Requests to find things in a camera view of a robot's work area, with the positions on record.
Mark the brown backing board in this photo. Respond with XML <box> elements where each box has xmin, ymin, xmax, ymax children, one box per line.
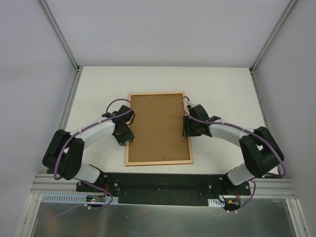
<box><xmin>127</xmin><ymin>93</ymin><xmax>191</xmax><ymax>163</ymax></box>

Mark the wooden picture frame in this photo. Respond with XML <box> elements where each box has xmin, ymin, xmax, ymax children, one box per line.
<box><xmin>124</xmin><ymin>91</ymin><xmax>194</xmax><ymax>167</ymax></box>

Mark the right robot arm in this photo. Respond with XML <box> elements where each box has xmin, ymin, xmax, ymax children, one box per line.
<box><xmin>183</xmin><ymin>104</ymin><xmax>284</xmax><ymax>195</ymax></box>

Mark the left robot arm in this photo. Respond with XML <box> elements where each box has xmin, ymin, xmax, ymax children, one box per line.
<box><xmin>42</xmin><ymin>105</ymin><xmax>135</xmax><ymax>192</ymax></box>

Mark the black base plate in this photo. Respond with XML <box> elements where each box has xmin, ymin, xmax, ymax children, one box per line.
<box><xmin>76</xmin><ymin>173</ymin><xmax>250</xmax><ymax>206</ymax></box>

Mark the right white cable duct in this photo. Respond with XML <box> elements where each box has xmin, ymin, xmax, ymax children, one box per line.
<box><xmin>207</xmin><ymin>199</ymin><xmax>225</xmax><ymax>208</ymax></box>

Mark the white cable duct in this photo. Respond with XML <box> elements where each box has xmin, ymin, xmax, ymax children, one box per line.
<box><xmin>207</xmin><ymin>199</ymin><xmax>225</xmax><ymax>208</ymax></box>
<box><xmin>42</xmin><ymin>194</ymin><xmax>119</xmax><ymax>205</ymax></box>

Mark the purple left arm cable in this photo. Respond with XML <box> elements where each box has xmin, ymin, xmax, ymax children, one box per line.
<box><xmin>50</xmin><ymin>98</ymin><xmax>135</xmax><ymax>218</ymax></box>

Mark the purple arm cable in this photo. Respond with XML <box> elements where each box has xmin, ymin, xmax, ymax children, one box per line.
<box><xmin>50</xmin><ymin>98</ymin><xmax>135</xmax><ymax>218</ymax></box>
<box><xmin>181</xmin><ymin>96</ymin><xmax>287</xmax><ymax>217</ymax></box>

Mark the left aluminium corner post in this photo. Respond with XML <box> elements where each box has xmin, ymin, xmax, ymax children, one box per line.
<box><xmin>37</xmin><ymin>0</ymin><xmax>82</xmax><ymax>73</ymax></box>

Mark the aluminium corner post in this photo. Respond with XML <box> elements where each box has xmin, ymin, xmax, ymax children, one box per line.
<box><xmin>249</xmin><ymin>0</ymin><xmax>299</xmax><ymax>75</ymax></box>
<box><xmin>37</xmin><ymin>0</ymin><xmax>82</xmax><ymax>73</ymax></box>

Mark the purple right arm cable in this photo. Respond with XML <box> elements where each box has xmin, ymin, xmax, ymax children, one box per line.
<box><xmin>181</xmin><ymin>96</ymin><xmax>287</xmax><ymax>217</ymax></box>

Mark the left white cable duct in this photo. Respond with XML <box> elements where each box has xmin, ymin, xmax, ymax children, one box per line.
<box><xmin>42</xmin><ymin>194</ymin><xmax>119</xmax><ymax>205</ymax></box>

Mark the aluminium front rail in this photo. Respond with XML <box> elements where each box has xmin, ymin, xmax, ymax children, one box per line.
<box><xmin>31</xmin><ymin>174</ymin><xmax>299</xmax><ymax>199</ymax></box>

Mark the right aluminium corner post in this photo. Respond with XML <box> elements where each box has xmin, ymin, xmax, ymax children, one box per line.
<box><xmin>249</xmin><ymin>0</ymin><xmax>299</xmax><ymax>75</ymax></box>

